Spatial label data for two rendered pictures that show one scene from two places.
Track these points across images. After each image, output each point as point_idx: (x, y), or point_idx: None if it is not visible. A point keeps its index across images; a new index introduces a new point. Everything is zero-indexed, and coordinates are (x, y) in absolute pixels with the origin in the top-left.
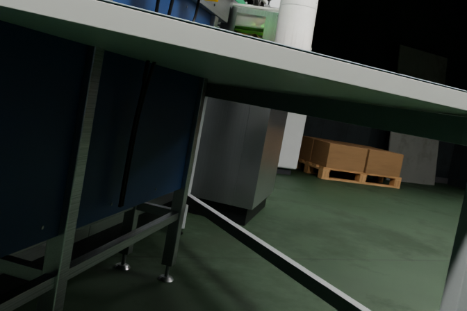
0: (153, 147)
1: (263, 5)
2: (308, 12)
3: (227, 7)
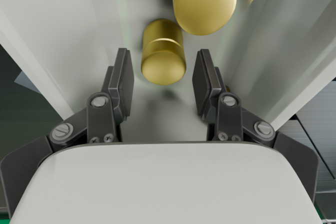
0: None
1: (105, 131)
2: None
3: (322, 112)
